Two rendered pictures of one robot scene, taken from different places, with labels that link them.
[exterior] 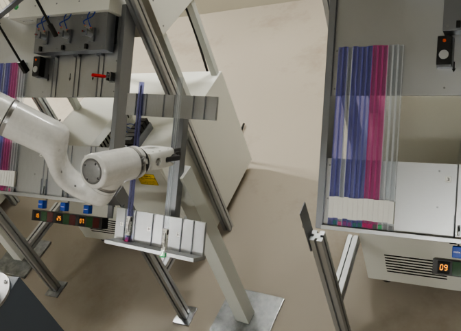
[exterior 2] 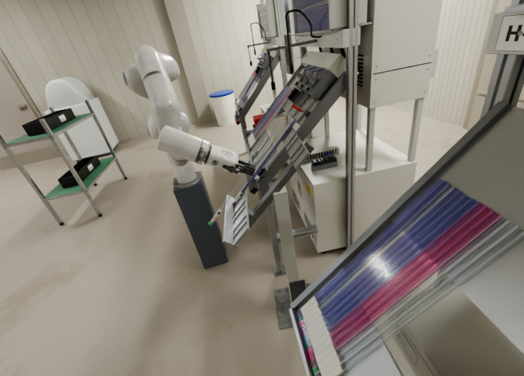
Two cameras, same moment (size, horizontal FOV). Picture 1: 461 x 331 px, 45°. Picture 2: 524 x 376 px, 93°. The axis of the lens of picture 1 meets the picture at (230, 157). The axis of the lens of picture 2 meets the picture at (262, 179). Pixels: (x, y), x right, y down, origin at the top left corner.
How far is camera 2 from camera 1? 1.08 m
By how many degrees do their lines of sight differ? 43
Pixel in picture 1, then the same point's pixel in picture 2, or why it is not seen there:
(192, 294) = not seen: hidden behind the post
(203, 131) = (367, 189)
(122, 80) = (310, 119)
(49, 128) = (157, 96)
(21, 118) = (150, 82)
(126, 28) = (334, 87)
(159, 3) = (381, 84)
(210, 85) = (398, 164)
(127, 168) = (181, 150)
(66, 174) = not seen: hidden behind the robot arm
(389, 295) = not seen: outside the picture
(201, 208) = (283, 222)
